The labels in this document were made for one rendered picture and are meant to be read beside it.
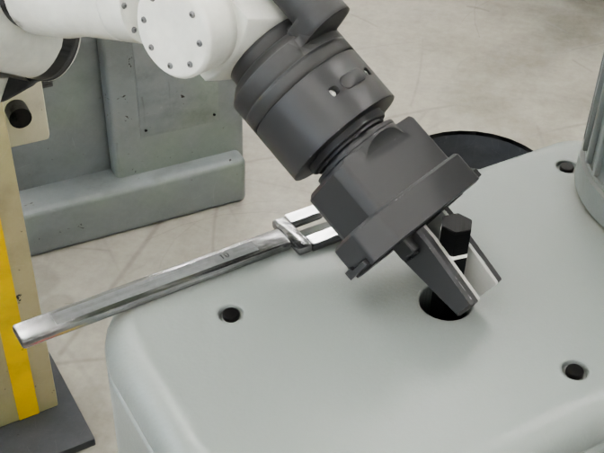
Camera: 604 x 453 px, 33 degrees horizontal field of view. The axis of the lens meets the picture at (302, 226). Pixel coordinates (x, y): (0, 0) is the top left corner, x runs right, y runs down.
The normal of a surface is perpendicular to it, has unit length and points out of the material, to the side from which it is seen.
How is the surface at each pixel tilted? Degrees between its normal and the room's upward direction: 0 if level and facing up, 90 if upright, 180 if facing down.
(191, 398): 0
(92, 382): 0
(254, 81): 71
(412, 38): 0
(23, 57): 110
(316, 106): 51
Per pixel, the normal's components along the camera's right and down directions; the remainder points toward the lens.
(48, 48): 0.64, 0.59
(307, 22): -0.50, 0.30
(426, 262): -0.65, 0.46
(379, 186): 0.41, -0.46
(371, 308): 0.03, -0.78
